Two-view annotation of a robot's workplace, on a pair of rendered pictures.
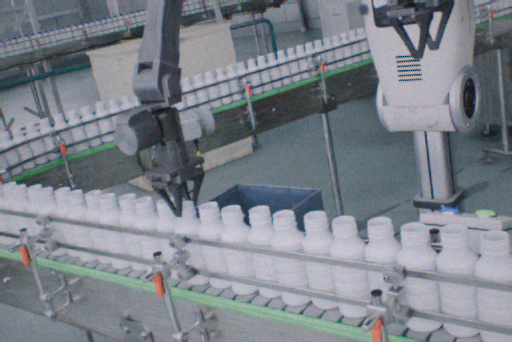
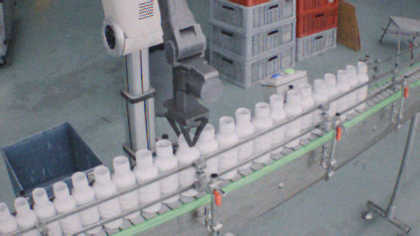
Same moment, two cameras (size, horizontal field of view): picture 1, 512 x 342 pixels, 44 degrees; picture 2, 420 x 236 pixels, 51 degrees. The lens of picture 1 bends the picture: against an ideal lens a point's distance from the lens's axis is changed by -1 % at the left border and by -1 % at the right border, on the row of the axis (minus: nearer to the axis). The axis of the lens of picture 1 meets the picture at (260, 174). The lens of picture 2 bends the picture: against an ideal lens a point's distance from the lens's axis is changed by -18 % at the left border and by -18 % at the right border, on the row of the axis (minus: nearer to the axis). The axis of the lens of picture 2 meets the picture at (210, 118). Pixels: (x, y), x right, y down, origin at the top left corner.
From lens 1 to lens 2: 1.48 m
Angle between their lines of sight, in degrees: 70
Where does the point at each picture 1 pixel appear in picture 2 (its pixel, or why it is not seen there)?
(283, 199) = (40, 142)
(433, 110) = (157, 33)
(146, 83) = (194, 43)
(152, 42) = (185, 11)
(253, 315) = (252, 181)
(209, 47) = not seen: outside the picture
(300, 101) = not seen: outside the picture
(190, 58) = not seen: outside the picture
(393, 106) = (133, 37)
